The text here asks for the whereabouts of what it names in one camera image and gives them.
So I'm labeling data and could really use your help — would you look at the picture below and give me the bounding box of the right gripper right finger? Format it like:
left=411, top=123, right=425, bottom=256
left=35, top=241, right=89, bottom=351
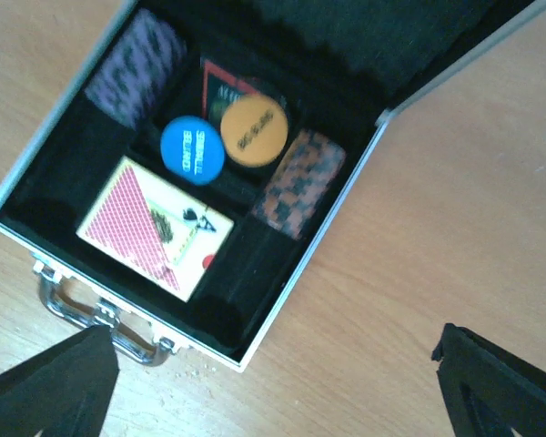
left=431, top=323, right=546, bottom=436

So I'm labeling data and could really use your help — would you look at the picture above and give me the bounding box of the orange round button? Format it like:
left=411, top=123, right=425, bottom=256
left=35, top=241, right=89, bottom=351
left=220, top=94, right=289, bottom=168

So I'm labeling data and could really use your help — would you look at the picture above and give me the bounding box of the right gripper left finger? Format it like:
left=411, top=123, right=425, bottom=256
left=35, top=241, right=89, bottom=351
left=0, top=326, right=119, bottom=436

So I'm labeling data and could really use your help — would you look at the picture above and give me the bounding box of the aluminium poker case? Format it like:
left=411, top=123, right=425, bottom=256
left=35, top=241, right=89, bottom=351
left=0, top=1, right=546, bottom=371

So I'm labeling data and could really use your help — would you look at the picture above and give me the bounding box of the red playing card deck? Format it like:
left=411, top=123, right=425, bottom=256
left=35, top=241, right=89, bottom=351
left=76, top=157, right=234, bottom=302

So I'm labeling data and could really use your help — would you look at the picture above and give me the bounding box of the blue small blind button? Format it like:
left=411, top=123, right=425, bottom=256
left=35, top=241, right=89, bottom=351
left=160, top=116, right=225, bottom=186

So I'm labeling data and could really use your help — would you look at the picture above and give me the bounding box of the brown black chip stack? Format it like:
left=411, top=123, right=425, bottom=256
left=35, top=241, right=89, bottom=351
left=251, top=129, right=346, bottom=240

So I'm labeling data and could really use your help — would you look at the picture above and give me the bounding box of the black triangular dealer button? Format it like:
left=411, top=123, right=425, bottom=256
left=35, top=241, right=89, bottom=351
left=201, top=57, right=291, bottom=127

